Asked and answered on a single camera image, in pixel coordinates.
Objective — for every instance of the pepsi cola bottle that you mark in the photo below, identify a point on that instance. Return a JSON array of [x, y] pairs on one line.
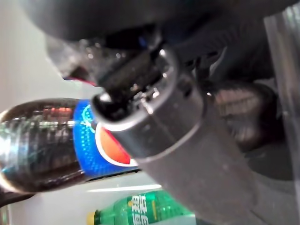
[[47, 145]]

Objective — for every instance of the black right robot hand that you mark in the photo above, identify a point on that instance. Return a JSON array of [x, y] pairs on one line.
[[187, 152]]

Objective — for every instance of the green sprite bottle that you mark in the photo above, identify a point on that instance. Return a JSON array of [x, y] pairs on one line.
[[145, 208]]

